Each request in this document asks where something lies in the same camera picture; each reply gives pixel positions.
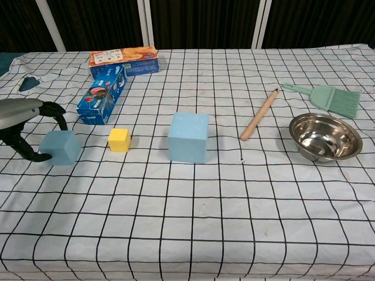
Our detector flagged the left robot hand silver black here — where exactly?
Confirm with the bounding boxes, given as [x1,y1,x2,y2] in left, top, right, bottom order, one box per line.
[0,98,67,163]

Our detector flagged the small light blue cube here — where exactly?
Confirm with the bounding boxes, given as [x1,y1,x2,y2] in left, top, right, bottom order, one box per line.
[39,130,81,166]

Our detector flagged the small yellow foam cube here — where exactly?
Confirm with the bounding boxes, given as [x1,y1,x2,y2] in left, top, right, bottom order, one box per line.
[108,128,131,153]

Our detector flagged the teal table padding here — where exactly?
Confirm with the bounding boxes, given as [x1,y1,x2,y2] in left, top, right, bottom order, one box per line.
[0,52,41,92]

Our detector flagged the blue Oreo cookie box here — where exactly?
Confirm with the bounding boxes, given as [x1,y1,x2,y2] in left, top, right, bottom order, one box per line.
[76,66,128,126]

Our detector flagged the orange cracker box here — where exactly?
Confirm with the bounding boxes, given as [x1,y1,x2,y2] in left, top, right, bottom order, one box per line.
[88,44,161,80]

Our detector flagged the large blue foam cube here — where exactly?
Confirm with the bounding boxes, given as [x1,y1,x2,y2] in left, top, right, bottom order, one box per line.
[168,112,210,163]

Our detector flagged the white checkered tablecloth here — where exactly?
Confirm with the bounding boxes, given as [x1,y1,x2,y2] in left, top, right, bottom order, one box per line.
[0,43,375,281]

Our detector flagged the wooden rolling stick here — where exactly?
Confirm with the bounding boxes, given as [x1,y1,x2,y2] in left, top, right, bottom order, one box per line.
[240,87,279,142]

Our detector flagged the stainless steel bowl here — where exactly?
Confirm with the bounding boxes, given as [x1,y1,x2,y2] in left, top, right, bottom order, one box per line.
[288,113,364,163]

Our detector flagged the green plastic brush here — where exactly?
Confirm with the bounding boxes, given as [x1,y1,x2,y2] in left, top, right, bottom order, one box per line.
[282,83,361,119]

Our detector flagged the slanted white frame post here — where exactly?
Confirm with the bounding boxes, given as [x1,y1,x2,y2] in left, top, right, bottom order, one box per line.
[36,0,67,52]

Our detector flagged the double white frame post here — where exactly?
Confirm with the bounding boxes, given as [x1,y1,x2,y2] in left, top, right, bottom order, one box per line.
[137,0,156,49]

